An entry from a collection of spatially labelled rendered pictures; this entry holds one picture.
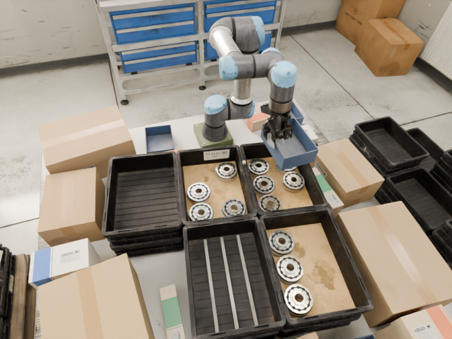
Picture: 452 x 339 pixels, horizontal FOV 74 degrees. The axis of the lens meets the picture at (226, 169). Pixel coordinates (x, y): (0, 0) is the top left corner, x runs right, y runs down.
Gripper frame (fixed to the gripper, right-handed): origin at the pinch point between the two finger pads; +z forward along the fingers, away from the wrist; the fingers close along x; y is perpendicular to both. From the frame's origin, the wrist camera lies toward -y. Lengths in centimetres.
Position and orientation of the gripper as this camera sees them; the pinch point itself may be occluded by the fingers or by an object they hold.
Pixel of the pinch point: (272, 143)
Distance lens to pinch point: 121.0
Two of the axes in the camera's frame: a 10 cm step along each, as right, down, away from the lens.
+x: 9.5, -2.7, 1.7
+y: 3.2, 7.3, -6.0
